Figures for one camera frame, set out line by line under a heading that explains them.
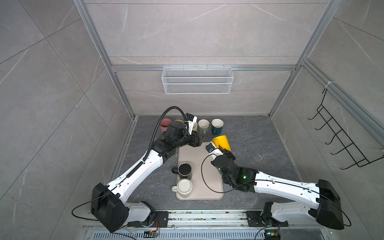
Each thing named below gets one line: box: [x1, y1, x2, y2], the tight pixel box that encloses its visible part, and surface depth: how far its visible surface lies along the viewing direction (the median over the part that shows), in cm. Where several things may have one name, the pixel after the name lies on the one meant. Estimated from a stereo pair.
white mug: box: [171, 178, 193, 197], surface depth 78 cm
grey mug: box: [197, 118, 210, 135], surface depth 104 cm
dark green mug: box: [211, 118, 224, 136], surface depth 103 cm
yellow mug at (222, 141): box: [212, 135, 231, 152], surface depth 78 cm
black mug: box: [171, 162, 192, 177], surface depth 83 cm
